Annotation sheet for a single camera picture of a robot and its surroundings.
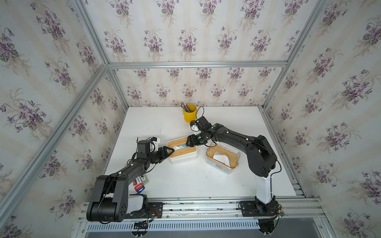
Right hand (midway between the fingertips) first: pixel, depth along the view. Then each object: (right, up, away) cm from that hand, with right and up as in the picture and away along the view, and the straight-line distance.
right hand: (191, 143), depth 90 cm
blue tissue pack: (-6, -2, -2) cm, 7 cm away
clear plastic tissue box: (+12, +2, -14) cm, 19 cm away
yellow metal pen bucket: (-1, +17, +17) cm, 24 cm away
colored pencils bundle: (-4, +24, +11) cm, 26 cm away
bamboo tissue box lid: (+25, -6, -7) cm, 26 cm away
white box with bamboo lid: (-5, -4, -6) cm, 9 cm away
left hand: (-11, -5, -4) cm, 13 cm away
